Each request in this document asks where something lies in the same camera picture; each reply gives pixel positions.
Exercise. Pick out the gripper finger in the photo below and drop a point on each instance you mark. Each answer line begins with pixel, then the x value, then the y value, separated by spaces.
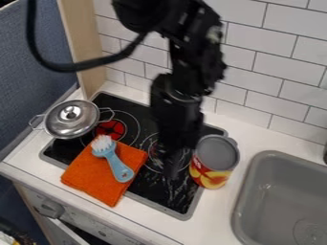
pixel 174 162

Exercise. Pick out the toy stove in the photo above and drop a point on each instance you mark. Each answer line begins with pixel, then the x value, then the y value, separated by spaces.
pixel 140 150

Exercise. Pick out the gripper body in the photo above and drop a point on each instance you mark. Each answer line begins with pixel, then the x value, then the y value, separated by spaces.
pixel 176 121

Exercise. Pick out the red and yellow can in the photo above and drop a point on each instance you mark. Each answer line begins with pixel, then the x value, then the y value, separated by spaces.
pixel 213 162

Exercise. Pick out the orange cloth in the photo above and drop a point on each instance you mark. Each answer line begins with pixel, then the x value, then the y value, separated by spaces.
pixel 102 173

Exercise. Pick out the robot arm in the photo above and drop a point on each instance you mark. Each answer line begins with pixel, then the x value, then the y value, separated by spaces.
pixel 187 35

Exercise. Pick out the toy sink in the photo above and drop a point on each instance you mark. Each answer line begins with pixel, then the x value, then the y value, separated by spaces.
pixel 285 204

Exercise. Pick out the blue brush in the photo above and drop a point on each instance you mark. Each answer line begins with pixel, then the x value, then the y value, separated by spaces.
pixel 111 156

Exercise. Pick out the silver pot with lid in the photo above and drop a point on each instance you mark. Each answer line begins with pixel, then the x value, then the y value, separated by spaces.
pixel 71 118

